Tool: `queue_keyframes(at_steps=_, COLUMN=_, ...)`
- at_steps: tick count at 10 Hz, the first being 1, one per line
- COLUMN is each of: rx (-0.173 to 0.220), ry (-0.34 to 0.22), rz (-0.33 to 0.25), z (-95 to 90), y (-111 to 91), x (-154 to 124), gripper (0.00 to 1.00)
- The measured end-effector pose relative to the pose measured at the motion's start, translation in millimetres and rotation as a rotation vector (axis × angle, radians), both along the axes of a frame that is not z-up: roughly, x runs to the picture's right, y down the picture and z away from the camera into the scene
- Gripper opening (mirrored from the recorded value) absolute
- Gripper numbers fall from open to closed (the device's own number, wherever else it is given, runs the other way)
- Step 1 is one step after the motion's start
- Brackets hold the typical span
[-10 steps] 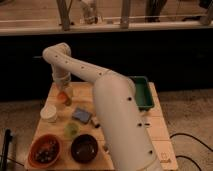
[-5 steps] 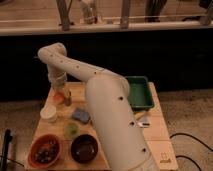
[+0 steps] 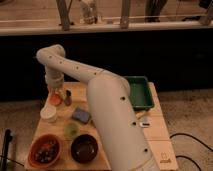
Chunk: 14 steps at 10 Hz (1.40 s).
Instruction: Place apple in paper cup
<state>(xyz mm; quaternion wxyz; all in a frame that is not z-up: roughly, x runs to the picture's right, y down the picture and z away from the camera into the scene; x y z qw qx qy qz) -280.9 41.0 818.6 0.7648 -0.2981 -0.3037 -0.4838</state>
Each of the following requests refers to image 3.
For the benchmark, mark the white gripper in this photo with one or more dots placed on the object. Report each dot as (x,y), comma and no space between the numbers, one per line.
(54,83)

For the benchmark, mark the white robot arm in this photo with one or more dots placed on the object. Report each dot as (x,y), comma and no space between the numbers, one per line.
(107,94)

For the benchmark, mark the dark metal cup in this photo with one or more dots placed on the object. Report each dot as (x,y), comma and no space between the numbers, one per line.
(68,99)

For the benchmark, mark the green small cup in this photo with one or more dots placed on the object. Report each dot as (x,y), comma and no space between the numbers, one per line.
(71,130)

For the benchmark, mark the blue sponge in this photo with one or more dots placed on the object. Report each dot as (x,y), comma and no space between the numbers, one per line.
(81,115)

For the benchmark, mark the orange bowl with food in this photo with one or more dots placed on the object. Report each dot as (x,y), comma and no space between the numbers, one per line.
(45,151)

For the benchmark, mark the dark brown bowl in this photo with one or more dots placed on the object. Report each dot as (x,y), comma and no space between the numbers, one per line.
(84,148)

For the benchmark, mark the black stand pole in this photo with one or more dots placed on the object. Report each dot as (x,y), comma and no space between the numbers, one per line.
(7,139)

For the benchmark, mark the green plastic tray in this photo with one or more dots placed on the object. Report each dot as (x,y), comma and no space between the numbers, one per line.
(140,95)

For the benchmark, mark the yellow banana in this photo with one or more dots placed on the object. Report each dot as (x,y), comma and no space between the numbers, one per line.
(140,114)

